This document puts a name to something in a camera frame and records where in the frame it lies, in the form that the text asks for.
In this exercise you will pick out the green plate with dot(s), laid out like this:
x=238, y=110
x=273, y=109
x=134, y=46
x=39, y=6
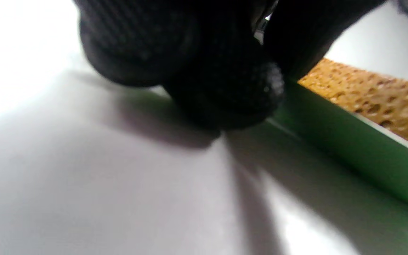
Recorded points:
x=349, y=145

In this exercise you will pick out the brown porous bread slice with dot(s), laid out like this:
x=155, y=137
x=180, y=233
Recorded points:
x=374, y=95

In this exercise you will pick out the person's left hand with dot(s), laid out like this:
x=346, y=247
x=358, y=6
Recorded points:
x=190, y=53

